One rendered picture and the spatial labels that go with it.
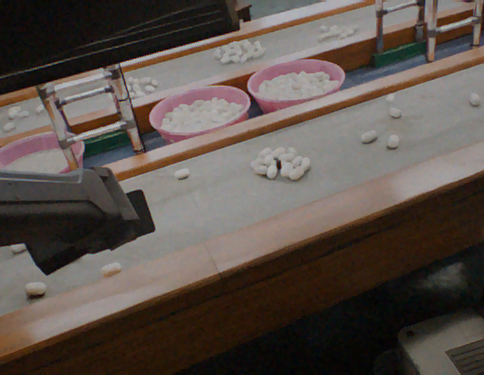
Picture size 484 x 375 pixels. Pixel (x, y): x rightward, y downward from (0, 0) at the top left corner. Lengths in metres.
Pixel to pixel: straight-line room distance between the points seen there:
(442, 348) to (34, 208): 0.85
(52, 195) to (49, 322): 0.44
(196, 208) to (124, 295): 0.26
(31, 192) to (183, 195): 0.67
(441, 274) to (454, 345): 0.82
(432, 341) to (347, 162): 0.39
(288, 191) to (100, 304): 0.42
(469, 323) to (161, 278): 0.63
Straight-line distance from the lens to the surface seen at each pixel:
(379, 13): 1.64
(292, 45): 1.76
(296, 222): 0.89
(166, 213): 1.02
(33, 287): 0.94
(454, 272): 1.90
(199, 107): 1.40
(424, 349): 1.07
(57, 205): 0.44
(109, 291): 0.86
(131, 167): 1.15
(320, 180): 1.03
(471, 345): 1.10
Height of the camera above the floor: 1.33
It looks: 35 degrees down
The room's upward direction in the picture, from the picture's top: 10 degrees counter-clockwise
